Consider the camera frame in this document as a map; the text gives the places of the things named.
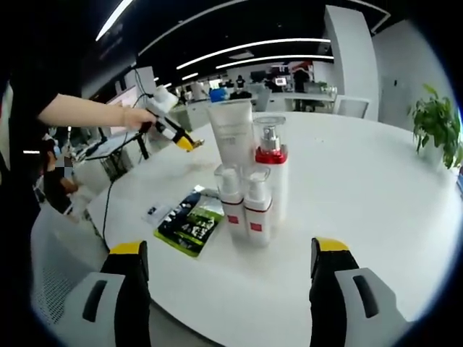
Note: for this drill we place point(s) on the tall skincare bottle red collar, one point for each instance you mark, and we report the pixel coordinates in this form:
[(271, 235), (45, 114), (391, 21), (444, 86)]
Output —
[(276, 180)]

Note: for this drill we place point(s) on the green skincare mask packet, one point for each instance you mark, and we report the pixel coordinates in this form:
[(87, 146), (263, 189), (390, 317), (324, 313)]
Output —
[(190, 227)]

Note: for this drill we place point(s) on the computer monitor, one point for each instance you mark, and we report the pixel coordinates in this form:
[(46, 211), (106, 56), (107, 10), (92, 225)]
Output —
[(124, 97)]

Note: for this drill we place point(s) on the white chair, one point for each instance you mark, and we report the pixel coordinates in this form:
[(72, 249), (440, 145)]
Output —
[(262, 97), (351, 106)]

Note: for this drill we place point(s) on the person's black shirt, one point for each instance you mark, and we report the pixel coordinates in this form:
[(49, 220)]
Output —
[(21, 144)]

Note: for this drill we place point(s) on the potted green plant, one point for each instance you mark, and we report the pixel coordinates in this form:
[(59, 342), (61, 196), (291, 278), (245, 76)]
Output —
[(436, 123)]

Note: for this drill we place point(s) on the grey mesh office chair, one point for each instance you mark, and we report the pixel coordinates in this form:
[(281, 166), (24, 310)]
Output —
[(61, 260)]

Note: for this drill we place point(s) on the person's left hand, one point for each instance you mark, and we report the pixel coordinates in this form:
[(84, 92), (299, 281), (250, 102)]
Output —
[(139, 119)]

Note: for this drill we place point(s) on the small white skincare bottle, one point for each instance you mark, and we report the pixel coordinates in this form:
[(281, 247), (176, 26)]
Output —
[(231, 217), (257, 224)]

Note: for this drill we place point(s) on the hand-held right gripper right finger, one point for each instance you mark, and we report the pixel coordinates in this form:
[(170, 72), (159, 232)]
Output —
[(327, 300)]

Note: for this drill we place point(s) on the small dark-print skincare sachet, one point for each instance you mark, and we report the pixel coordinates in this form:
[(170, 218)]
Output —
[(156, 214)]

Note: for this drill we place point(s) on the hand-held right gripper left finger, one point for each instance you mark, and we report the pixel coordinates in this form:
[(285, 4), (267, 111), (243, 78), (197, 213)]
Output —
[(126, 300)]

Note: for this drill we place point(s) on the white skincare tube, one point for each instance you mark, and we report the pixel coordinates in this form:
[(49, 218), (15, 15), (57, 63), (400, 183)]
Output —
[(231, 133)]

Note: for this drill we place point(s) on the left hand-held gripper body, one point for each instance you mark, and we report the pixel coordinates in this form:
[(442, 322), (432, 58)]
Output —
[(162, 103)]

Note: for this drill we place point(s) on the standing desk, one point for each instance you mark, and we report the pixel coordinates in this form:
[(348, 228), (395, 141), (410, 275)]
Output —
[(112, 144)]

